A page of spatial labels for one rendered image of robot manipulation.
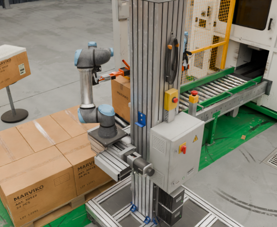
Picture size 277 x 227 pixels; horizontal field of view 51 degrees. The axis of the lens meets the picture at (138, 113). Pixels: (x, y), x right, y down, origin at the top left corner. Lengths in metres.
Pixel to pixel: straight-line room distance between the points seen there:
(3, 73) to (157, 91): 2.77
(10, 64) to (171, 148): 2.95
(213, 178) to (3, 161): 2.21
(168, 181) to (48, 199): 1.24
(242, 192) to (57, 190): 1.91
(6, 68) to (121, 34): 1.60
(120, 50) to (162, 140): 2.27
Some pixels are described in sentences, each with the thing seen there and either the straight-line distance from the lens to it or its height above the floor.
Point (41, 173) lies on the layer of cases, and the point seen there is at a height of 0.54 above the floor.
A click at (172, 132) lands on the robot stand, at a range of 1.92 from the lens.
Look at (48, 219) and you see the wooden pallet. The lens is 3.07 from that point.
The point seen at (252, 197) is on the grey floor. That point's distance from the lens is 3.37.
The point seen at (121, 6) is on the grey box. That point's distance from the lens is 3.78.
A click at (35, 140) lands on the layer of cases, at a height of 0.54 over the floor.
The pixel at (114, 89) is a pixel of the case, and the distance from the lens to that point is 3.04.
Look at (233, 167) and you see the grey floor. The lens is 3.66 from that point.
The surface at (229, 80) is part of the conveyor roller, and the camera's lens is 4.48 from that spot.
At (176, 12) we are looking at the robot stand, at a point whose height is 1.96.
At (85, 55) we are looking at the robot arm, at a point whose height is 1.64.
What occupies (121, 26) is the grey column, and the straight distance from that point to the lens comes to 3.89.
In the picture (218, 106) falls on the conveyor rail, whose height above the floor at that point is 0.57.
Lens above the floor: 2.32
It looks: 31 degrees down
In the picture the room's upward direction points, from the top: straight up
